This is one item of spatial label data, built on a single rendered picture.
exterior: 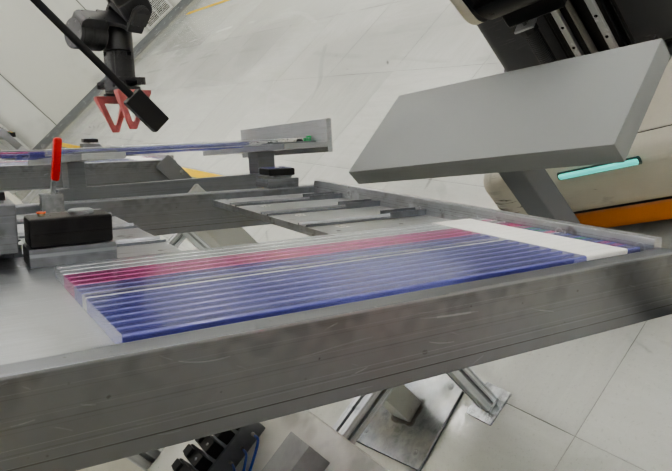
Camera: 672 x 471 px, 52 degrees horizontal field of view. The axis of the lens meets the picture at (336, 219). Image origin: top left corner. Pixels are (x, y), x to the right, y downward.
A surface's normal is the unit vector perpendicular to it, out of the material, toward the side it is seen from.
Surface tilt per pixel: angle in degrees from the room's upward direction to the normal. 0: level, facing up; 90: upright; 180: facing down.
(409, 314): 90
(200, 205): 90
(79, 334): 44
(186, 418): 90
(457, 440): 0
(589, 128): 0
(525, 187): 90
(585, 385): 0
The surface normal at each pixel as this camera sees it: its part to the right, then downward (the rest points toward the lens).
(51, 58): 0.53, 0.13
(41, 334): 0.00, -0.99
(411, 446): -0.59, -0.65
